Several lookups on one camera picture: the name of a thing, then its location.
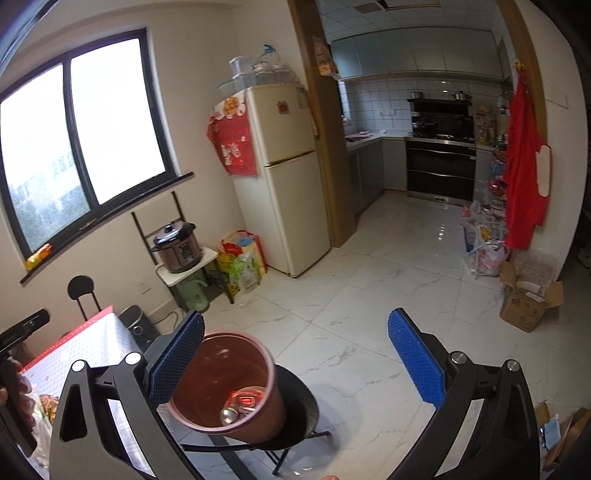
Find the person's left hand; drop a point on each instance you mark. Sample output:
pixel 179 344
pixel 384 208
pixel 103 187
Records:
pixel 22 400

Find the black rack with white shelf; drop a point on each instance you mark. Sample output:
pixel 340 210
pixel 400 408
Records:
pixel 210 256

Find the cream two-door refrigerator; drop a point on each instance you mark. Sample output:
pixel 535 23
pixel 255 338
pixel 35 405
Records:
pixel 286 184

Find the green white plastic packet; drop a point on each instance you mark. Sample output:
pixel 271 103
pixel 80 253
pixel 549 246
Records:
pixel 247 277

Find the pale upper kitchen cabinets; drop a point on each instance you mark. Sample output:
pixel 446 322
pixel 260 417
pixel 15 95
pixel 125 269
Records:
pixel 415 53

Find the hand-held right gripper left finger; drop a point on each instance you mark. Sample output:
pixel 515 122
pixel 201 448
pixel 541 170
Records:
pixel 178 355

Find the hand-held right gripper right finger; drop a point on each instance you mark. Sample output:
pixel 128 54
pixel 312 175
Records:
pixel 415 357

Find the wooden door frame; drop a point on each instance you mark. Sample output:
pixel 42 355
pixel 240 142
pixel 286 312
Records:
pixel 323 138

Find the brown plastic trash bin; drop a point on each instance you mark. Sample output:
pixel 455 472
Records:
pixel 207 378

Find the red printed hanging cloth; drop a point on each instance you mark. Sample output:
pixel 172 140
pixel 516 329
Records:
pixel 233 147

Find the clear plastic packaging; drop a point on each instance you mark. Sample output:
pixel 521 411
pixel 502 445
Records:
pixel 535 265

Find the black wok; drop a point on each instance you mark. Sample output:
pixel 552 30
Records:
pixel 424 125

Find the red orange snack packet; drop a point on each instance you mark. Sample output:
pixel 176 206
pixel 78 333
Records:
pixel 46 406

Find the pink white plastic bag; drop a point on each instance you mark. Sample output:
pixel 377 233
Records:
pixel 491 261

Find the red apron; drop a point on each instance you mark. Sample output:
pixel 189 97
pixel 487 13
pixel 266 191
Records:
pixel 521 175

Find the black round stool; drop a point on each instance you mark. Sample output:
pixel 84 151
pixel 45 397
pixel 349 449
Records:
pixel 300 406

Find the open brown cardboard box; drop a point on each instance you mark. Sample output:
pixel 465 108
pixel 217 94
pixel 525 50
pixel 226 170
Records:
pixel 521 307

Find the table with checked tablecloth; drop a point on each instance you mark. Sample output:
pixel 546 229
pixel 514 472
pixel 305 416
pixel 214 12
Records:
pixel 101 337

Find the brown electric pressure cooker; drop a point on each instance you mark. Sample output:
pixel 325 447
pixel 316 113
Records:
pixel 178 251

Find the green electric kettle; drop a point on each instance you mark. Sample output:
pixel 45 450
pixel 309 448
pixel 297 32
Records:
pixel 194 295

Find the black range hood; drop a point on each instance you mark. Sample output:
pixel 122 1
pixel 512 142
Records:
pixel 441 107

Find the red soda can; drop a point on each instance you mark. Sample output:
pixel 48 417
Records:
pixel 242 401

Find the yellow snack packet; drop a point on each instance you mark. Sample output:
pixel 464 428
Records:
pixel 40 256

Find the black framed window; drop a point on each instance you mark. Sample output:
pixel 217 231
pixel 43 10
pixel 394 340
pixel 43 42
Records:
pixel 115 115

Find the black integrated stove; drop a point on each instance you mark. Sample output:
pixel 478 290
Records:
pixel 441 166

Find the grey lower kitchen cabinets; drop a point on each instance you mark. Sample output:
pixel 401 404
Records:
pixel 369 170

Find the clear plastic storage boxes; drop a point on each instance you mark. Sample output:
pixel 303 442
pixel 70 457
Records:
pixel 241 69

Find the black chair back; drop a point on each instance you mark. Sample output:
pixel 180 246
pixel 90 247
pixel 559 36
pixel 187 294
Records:
pixel 81 286

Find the orange hanging snack bag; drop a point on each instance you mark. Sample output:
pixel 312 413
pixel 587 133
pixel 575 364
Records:
pixel 325 57

